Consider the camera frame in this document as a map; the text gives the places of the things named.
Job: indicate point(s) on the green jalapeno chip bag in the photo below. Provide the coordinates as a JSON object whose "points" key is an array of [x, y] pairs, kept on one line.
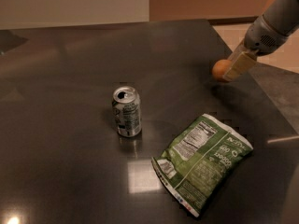
{"points": [[198, 160]]}

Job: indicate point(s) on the orange fruit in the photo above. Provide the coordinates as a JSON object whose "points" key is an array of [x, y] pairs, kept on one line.
{"points": [[219, 69]]}

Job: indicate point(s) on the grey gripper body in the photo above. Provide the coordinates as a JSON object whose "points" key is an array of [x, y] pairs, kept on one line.
{"points": [[261, 40]]}

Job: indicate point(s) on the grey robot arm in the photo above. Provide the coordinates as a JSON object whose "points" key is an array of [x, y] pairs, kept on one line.
{"points": [[290, 10]]}

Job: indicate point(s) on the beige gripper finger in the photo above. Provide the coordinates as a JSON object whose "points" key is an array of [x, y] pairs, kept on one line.
{"points": [[241, 62], [240, 48]]}

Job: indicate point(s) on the silver green soda can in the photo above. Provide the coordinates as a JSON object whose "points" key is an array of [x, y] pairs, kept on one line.
{"points": [[126, 106]]}

